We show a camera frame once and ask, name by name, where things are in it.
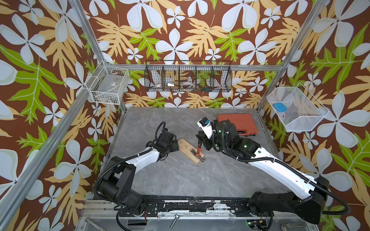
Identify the white wire basket right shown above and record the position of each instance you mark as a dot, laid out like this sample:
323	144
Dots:
304	112

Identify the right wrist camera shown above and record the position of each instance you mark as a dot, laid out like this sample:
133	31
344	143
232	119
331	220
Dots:
206	126

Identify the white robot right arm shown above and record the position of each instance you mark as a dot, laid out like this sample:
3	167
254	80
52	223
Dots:
308	197

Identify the black wire basket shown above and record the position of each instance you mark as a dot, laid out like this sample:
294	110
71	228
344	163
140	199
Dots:
179	75

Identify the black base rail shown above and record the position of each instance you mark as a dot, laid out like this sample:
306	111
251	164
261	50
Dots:
156	204

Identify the wooden board with nails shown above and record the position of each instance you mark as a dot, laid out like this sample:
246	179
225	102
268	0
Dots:
190	151

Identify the aluminium frame post left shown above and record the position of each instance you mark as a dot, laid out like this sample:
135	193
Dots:
91	38

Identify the blue object in basket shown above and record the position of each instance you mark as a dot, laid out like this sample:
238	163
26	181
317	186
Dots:
280	107

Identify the red plastic tool case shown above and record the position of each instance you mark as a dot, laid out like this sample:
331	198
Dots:
244	123

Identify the aluminium frame post right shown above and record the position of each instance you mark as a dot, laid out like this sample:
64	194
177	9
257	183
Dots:
307	25

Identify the white wire basket left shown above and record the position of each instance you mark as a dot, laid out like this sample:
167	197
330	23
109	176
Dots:
107	83

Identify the claw hammer red black handle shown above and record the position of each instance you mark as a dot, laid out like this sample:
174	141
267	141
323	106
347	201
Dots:
197	153

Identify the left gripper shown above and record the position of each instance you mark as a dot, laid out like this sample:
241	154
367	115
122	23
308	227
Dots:
175	145

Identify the white wire basket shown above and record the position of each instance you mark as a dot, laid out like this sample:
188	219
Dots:
107	83
304	112

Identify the metal bolt on base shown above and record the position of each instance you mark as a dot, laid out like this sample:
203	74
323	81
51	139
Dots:
174	221

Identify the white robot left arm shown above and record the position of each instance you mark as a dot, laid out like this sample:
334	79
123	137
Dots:
115	182

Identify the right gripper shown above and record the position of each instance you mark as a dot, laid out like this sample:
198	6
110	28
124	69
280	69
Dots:
205	141

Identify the aluminium frame post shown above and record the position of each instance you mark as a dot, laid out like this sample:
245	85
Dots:
307	25
91	38

